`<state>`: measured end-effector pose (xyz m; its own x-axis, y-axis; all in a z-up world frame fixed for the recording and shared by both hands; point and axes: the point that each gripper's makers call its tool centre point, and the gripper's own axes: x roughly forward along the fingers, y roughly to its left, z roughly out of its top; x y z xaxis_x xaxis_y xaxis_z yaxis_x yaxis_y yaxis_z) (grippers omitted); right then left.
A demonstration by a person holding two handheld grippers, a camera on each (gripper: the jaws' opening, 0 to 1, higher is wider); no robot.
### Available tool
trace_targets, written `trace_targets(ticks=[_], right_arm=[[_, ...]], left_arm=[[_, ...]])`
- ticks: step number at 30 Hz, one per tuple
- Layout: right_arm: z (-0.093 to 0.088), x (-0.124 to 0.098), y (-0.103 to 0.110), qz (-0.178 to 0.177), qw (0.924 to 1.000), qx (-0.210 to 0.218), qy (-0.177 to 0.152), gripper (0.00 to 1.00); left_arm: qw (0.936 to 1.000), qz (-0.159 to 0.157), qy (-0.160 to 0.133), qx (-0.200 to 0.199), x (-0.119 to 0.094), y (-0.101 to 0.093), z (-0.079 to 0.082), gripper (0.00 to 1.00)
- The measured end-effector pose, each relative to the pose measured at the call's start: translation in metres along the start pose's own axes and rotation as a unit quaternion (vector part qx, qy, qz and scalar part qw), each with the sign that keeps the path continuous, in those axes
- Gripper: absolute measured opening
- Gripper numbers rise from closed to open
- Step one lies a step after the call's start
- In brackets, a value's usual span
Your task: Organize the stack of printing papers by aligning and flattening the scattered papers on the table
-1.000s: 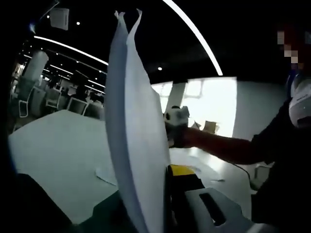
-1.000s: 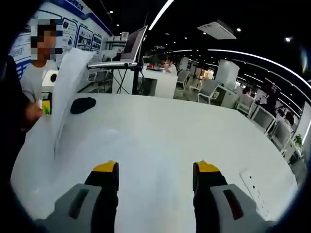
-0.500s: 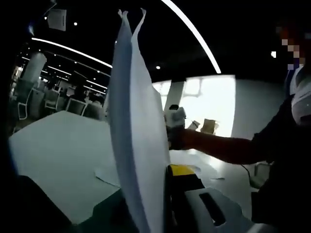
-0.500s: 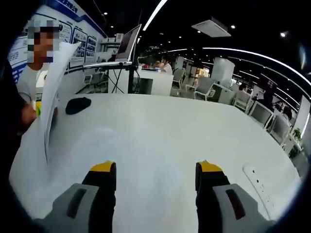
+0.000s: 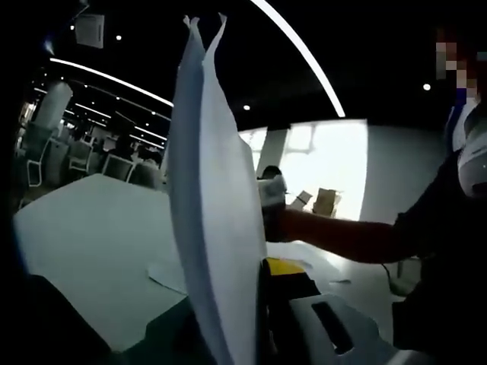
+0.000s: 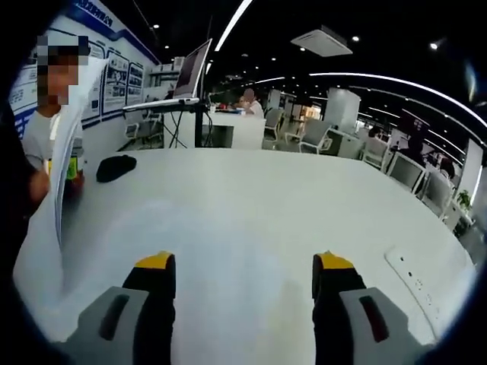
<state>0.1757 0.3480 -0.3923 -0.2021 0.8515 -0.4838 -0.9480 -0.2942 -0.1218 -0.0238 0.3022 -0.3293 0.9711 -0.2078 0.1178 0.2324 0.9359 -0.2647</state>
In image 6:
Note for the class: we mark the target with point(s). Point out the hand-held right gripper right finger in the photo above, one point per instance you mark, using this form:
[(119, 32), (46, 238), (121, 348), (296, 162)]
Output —
[(354, 327)]

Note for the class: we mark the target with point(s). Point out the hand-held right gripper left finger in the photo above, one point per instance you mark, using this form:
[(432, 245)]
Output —
[(114, 327)]

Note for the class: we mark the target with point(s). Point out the white printing paper bundle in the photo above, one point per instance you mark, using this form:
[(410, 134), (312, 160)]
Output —
[(72, 125)]

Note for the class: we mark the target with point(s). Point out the person's left hand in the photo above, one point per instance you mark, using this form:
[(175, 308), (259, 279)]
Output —
[(41, 187)]

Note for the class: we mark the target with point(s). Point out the black pouch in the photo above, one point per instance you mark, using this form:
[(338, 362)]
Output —
[(116, 168)]

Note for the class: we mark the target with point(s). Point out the white table outlet cover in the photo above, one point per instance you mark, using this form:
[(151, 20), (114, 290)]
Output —
[(412, 281)]

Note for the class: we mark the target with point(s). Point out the white storage shelf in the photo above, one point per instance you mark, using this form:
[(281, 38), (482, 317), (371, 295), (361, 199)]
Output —
[(163, 76)]

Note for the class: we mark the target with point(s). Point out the black laptop stand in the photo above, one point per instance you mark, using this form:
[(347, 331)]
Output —
[(199, 129)]

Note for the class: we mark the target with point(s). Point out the monitor on stand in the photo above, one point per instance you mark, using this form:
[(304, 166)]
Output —
[(192, 72)]

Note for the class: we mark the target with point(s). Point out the white table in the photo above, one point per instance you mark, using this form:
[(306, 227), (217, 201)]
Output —
[(266, 182)]

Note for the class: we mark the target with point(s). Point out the green potted plant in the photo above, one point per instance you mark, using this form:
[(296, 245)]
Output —
[(464, 197)]

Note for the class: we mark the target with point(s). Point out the white side desk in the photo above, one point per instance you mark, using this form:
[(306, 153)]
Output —
[(247, 131)]

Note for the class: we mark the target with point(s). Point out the group of white office chairs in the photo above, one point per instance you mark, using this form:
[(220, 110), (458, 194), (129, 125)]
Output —
[(316, 137)]

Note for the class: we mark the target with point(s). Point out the long straight ceiling light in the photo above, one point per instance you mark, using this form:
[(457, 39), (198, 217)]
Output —
[(232, 23)]

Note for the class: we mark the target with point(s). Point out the long curved ceiling light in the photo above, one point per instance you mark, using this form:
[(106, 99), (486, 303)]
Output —
[(395, 80)]

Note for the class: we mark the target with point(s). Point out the ceiling air conditioner unit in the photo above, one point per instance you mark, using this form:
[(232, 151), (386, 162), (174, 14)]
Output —
[(321, 40)]

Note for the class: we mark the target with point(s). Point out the blue white wall poster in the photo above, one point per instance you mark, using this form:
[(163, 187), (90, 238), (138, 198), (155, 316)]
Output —
[(114, 76)]

